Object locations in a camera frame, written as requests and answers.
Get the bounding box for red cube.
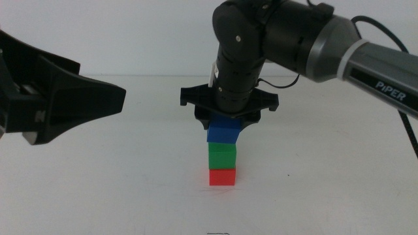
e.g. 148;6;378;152
208;168;236;186

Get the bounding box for blue cube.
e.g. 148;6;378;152
206;113;243;144

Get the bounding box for thin black cable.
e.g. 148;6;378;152
256;15;418;159

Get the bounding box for green cube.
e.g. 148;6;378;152
208;142;237;170

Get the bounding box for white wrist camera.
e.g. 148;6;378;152
208;61;219;88

